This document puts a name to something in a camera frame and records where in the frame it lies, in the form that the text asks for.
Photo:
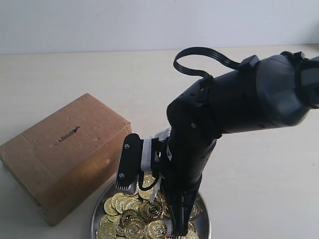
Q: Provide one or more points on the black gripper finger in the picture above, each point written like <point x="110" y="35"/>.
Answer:
<point x="180" y="204"/>

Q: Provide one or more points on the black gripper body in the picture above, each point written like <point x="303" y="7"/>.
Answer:
<point x="183" y="164"/>

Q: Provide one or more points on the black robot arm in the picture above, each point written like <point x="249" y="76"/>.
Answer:
<point x="256" y="94"/>

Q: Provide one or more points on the brown cardboard slotted box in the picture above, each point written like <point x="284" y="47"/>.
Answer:
<point x="61" y="160"/>

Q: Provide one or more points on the gold coin lower middle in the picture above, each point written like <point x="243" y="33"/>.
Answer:
<point x="156" y="229"/>

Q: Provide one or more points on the gold coin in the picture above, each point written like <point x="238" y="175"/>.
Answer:
<point x="134" y="229"/>
<point x="156" y="229"/>

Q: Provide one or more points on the round steel plate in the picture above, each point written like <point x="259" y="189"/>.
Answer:
<point x="202" y="222"/>

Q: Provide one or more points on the gold coin bottom centre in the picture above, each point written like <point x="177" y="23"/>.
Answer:
<point x="134" y="229"/>

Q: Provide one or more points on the gold coin left edge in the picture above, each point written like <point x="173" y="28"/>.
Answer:
<point x="106" y="231"/>

